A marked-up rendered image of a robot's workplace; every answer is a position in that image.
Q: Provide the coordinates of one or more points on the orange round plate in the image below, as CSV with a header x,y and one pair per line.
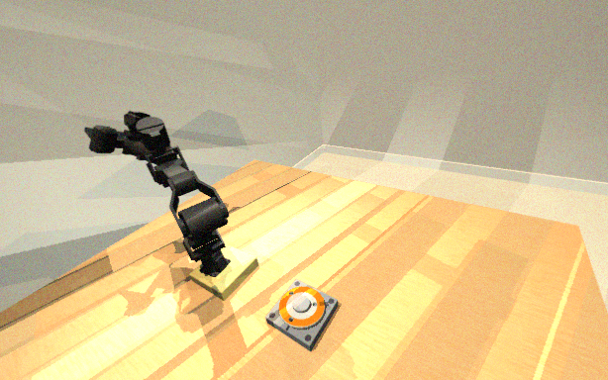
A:
x,y
302,320

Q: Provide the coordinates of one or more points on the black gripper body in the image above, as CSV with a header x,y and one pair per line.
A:
x,y
104,140

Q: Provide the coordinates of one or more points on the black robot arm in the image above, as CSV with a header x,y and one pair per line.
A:
x,y
198,223

